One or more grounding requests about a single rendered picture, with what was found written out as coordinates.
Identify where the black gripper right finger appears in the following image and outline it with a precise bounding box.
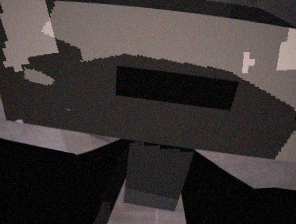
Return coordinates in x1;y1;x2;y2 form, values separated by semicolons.
181;151;296;224

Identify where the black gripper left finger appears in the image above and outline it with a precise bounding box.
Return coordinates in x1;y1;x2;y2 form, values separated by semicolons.
0;138;130;224

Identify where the black two-prong charger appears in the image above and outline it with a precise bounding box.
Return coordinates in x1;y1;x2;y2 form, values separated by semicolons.
124;140;195;212

